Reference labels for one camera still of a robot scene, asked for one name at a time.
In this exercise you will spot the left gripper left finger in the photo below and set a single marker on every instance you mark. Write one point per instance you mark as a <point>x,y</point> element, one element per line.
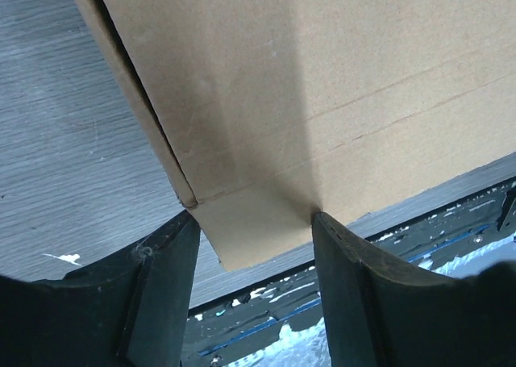
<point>128,309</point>

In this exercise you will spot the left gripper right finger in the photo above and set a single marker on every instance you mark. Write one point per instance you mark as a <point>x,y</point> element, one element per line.
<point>380,310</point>

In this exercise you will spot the cardboard box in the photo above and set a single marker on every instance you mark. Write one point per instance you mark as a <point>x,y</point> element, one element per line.
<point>263,112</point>

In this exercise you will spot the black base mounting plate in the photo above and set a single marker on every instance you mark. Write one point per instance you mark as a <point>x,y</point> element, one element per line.
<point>280,322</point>

